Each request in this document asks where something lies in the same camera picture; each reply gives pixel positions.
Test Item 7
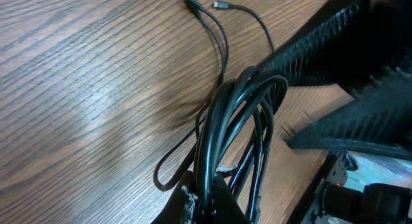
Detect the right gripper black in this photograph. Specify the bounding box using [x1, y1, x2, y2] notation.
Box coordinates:
[254, 0, 411, 98]

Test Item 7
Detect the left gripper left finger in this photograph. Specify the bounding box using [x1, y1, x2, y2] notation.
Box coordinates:
[151, 171, 198, 224]

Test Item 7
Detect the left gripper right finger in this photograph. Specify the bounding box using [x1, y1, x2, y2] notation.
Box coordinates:
[212, 174, 250, 224]

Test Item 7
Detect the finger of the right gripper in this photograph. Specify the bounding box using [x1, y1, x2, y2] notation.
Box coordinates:
[283, 67, 411, 160]

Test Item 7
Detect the black multi-head charging cable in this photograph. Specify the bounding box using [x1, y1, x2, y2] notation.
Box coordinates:
[153, 0, 290, 224]

